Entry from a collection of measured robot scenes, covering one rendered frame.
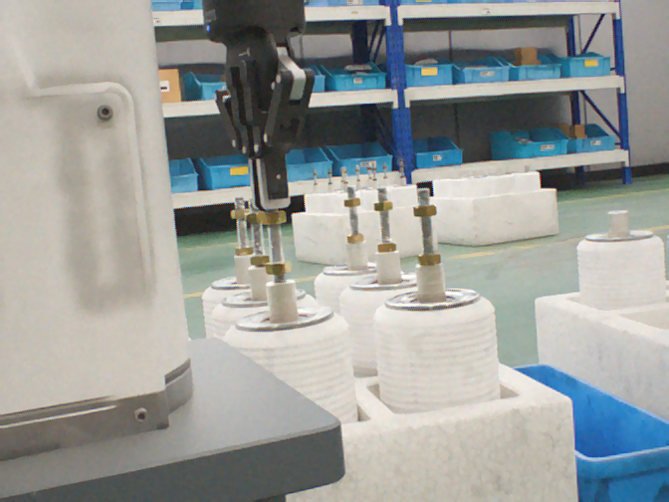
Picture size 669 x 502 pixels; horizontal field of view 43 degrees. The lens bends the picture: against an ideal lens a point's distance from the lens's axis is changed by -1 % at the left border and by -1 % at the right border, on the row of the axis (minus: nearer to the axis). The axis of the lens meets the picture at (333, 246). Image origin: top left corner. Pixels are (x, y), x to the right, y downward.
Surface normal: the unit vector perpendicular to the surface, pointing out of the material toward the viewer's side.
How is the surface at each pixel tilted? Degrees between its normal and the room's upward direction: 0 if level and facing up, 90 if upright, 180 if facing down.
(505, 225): 90
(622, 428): 88
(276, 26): 90
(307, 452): 90
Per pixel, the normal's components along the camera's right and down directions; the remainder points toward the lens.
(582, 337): -0.98, 0.11
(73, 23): 0.71, 0.00
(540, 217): 0.40, 0.05
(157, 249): 0.95, -0.06
